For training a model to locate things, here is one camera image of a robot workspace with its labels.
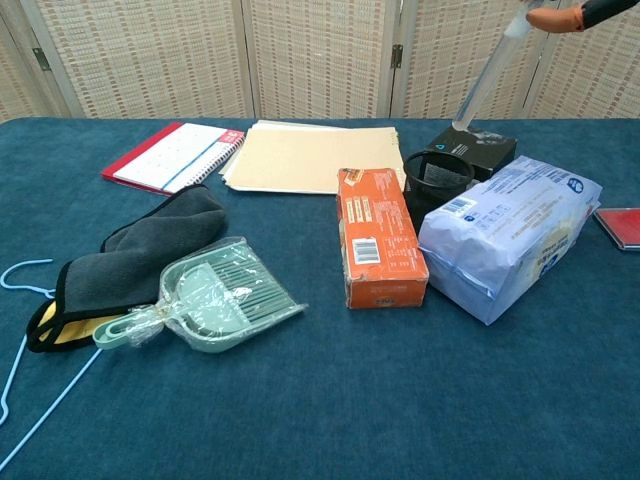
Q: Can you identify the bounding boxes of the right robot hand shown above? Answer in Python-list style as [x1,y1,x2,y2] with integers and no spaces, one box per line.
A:
[525,0,640,34]

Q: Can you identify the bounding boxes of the clear test tube white cap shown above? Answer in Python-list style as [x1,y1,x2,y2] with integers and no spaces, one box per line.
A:
[451,3,539,132]

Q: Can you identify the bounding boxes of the black cardboard box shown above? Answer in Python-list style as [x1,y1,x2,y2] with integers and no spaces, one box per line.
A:
[422,124,518,184]

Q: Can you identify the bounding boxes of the red ink pad case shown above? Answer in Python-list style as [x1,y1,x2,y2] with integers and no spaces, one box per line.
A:
[592,207,640,253]

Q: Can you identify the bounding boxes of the light blue tissue pack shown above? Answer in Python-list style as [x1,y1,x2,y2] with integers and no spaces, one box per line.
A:
[417,154,604,327]

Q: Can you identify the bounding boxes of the black mesh pen holder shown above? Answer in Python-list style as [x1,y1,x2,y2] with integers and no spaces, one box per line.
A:
[402,151,476,221]

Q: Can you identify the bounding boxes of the woven folding screen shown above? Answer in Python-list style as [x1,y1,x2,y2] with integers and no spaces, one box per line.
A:
[0,0,640,121]

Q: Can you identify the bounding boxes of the orange cardboard box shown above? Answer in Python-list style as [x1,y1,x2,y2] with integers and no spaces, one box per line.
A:
[335,167,431,311]

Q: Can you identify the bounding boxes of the manila file folder stack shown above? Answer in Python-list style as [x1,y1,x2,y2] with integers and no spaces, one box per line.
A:
[217,119,405,196]

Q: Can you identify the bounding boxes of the red spiral notebook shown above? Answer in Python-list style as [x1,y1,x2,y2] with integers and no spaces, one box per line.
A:
[100,121,246,196]

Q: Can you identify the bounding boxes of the green wrapped dustpan brush set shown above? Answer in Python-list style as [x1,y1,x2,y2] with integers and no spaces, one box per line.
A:
[92,236,308,355]

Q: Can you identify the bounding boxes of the grey yellow microfibre cloth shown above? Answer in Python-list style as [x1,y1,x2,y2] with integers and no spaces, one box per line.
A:
[25,183,229,354]

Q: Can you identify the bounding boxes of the light blue wire hanger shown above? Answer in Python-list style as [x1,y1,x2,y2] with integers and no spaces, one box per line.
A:
[0,258,104,474]

